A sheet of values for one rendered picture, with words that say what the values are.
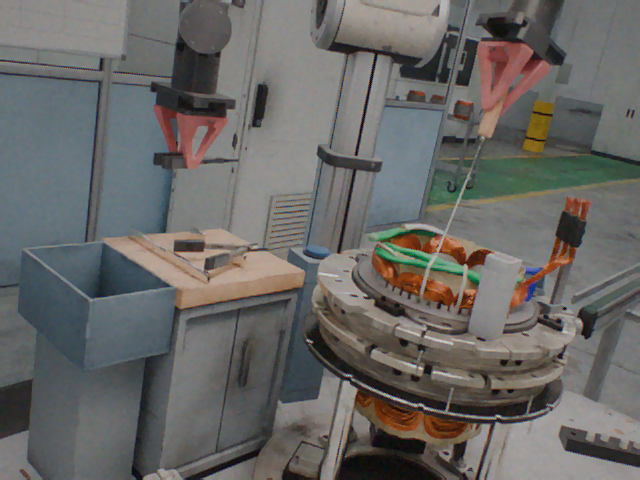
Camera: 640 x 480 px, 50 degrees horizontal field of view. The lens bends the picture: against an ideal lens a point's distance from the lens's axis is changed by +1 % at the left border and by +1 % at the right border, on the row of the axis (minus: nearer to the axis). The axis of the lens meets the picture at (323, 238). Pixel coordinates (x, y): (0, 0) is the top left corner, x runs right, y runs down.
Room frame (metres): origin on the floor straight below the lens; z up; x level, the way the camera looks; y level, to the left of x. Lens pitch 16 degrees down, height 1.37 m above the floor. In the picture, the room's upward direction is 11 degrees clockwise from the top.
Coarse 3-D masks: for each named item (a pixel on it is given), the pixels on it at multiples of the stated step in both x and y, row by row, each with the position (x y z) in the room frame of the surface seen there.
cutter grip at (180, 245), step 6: (174, 240) 0.81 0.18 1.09; (180, 240) 0.81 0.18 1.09; (186, 240) 0.82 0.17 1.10; (192, 240) 0.82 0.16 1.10; (198, 240) 0.83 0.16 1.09; (174, 246) 0.81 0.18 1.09; (180, 246) 0.81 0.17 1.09; (186, 246) 0.82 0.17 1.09; (192, 246) 0.82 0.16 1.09; (198, 246) 0.83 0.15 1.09; (180, 252) 0.81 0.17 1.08; (186, 252) 0.82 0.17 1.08; (192, 252) 0.82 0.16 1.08; (198, 252) 0.83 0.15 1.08
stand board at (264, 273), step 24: (120, 240) 0.86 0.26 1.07; (168, 240) 0.89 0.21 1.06; (216, 240) 0.94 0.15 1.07; (240, 240) 0.96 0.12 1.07; (144, 264) 0.79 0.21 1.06; (168, 264) 0.80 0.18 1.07; (264, 264) 0.87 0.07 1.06; (288, 264) 0.89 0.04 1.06; (192, 288) 0.74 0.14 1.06; (216, 288) 0.76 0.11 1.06; (240, 288) 0.79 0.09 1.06; (264, 288) 0.82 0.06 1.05; (288, 288) 0.86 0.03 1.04
